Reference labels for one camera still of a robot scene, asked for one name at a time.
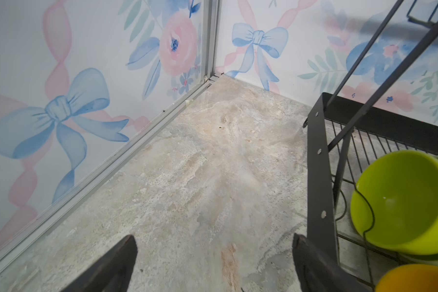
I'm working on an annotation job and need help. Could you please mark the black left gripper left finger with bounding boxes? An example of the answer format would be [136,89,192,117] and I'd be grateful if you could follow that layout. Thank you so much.
[63,234,137,292]

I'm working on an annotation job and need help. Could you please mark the yellow bowl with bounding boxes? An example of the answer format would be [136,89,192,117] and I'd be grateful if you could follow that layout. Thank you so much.
[375,264,438,292]

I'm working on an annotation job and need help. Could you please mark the aluminium corner post left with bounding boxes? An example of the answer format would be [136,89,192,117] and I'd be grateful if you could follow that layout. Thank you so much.
[201,0,220,82]

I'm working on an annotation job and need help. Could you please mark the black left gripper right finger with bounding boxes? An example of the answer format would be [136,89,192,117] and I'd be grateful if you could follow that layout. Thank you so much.
[293,234,367,292]

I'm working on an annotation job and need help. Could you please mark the lime green bowl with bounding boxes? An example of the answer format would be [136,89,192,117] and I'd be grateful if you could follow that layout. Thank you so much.
[350,150,438,256]

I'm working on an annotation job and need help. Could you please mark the black wire dish rack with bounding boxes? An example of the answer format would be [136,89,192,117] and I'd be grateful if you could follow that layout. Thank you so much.
[304,1,438,292]

